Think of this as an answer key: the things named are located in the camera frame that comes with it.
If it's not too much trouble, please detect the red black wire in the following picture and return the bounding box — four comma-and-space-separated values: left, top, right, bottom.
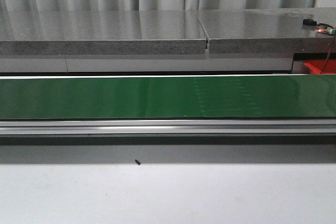
320, 34, 336, 74

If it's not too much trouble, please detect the red tray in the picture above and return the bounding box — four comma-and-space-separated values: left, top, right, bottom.
303, 59, 336, 74

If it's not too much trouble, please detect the aluminium conveyor frame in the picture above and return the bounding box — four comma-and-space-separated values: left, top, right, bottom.
1, 74, 335, 136

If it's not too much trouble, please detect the small green circuit board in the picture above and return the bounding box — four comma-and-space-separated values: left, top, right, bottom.
302, 19, 335, 35

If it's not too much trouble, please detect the green conveyor belt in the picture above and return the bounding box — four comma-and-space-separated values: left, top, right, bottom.
1, 74, 335, 120

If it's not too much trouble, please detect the grey stone bench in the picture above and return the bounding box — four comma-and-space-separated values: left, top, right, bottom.
1, 8, 335, 75

